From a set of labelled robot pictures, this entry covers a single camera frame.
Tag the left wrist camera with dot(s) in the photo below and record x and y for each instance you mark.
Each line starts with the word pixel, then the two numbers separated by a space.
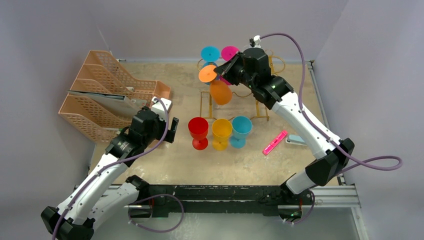
pixel 162 107

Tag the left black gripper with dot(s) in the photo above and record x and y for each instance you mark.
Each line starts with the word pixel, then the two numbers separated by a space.
pixel 163 124

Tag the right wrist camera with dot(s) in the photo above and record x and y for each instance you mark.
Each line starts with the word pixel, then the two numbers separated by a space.
pixel 255 42

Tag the blue wine glass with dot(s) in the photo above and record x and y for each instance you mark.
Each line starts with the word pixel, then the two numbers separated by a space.
pixel 208 57
pixel 241 128

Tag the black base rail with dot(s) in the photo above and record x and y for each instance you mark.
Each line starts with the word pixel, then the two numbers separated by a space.
pixel 267 200

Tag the red wine glass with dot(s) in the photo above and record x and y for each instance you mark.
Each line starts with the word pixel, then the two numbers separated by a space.
pixel 198 128

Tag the grey folder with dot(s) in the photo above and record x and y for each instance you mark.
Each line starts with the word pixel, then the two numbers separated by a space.
pixel 119 105

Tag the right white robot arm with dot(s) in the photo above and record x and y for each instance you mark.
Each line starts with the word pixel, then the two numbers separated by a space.
pixel 327 148

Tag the magenta wine glass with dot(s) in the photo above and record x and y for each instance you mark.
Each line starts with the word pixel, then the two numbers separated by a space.
pixel 227 53

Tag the yellow wine glass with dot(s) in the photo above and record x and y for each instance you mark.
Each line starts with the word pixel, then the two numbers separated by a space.
pixel 221 131

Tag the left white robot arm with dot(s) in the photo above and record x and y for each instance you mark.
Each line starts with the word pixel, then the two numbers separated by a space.
pixel 83 211

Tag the pink highlighter marker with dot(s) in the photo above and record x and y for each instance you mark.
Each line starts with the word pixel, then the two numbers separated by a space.
pixel 274 142

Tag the orange wine glass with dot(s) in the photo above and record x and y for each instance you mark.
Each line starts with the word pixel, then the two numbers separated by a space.
pixel 219 91

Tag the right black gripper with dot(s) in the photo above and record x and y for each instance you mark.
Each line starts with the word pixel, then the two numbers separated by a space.
pixel 233 69

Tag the light blue stapler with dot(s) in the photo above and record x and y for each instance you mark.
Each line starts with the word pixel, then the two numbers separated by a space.
pixel 295 140

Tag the peach plastic file organizer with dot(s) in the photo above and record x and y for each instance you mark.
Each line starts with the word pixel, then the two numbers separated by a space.
pixel 102 73

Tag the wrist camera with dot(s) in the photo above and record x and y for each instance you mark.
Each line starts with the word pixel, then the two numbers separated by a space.
pixel 162 107
pixel 255 42

